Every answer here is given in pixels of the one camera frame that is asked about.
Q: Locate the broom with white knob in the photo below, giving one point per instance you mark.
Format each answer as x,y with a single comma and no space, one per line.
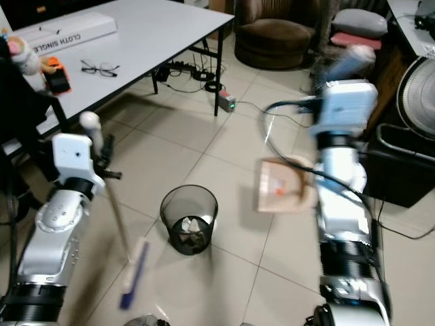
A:
134,272

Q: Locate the beige plastic dustpan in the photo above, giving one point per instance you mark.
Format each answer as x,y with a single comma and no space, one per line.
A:
285,187

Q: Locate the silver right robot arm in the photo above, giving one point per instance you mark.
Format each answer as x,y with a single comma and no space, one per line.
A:
346,210

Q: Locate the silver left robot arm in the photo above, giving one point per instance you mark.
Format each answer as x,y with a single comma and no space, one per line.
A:
51,238

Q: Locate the black framed eyeglasses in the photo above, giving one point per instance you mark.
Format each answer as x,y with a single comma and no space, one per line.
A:
107,68

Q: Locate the black hanging garment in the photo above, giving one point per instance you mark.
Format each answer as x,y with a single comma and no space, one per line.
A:
24,115

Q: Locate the orange and black device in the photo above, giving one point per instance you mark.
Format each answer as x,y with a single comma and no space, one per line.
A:
56,76

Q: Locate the crumpled paper in bin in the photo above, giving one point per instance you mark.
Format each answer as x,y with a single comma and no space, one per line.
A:
192,225

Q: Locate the black mesh waste bin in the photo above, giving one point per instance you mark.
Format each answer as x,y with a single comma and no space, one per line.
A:
189,238

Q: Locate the black power strip with plugs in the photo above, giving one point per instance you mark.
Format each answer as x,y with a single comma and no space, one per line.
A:
187,73

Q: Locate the long white printed carton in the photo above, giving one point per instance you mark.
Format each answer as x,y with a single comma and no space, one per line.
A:
71,30

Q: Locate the small plush doll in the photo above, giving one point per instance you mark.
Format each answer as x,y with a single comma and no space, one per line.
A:
24,54

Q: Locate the white table with black legs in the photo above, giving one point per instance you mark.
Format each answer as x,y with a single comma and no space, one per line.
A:
163,34

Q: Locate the round brown armchair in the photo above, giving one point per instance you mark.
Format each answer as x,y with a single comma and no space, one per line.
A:
275,37

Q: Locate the brown chair under cushions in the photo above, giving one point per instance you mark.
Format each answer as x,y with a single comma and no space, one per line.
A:
340,54

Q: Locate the pink cushion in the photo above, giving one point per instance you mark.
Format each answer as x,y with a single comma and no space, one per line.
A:
353,41

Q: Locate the grey cushion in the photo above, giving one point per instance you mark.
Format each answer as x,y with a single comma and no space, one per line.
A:
360,22

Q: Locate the black box cabinet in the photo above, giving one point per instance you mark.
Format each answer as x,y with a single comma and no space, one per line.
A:
404,166

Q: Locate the standing fan with grille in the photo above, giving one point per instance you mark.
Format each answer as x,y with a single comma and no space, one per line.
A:
418,95

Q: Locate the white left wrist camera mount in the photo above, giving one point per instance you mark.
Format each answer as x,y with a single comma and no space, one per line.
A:
73,155

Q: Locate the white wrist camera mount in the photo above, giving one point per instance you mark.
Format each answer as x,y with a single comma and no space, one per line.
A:
346,105
73,155

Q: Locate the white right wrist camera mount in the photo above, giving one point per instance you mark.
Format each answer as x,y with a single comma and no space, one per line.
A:
346,105

